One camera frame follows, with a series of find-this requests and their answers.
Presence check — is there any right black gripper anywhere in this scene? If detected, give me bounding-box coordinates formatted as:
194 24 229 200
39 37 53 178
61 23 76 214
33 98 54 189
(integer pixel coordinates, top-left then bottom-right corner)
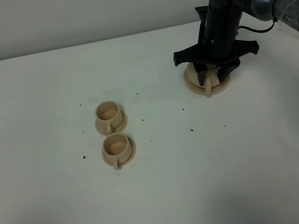
173 5 259 86

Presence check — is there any beige ceramic teapot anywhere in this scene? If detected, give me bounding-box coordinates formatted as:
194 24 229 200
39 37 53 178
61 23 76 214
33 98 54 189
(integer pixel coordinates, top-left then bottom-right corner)
184 59 230 101

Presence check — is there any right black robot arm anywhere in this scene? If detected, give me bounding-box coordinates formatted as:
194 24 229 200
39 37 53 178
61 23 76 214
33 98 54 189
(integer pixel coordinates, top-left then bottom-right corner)
173 0 299 81

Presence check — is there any beige teapot saucer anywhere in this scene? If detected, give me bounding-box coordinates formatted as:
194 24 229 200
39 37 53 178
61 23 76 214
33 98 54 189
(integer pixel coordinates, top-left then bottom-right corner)
182 63 234 98

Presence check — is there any far beige cup saucer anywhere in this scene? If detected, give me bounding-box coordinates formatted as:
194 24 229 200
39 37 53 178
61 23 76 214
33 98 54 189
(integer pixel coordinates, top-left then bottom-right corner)
95 110 128 136

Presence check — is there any beige cup saucer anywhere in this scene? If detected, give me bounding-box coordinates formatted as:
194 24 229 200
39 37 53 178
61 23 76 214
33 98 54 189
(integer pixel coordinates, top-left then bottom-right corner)
95 110 128 136
99 134 139 169

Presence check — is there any near beige cup saucer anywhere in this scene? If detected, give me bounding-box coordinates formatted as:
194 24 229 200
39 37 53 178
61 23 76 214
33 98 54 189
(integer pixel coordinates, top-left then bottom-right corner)
99 134 139 169

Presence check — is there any far beige teacup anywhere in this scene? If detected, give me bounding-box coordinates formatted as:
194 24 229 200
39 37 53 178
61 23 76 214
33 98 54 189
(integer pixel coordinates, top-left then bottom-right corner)
95 100 121 120

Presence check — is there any beige teacup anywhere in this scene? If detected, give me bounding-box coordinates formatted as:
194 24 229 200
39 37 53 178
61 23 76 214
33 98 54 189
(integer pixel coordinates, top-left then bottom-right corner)
95 100 121 120
100 130 136 172

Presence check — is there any near beige teacup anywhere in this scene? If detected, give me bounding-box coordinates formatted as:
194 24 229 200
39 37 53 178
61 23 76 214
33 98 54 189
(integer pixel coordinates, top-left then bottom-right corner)
100 130 136 172

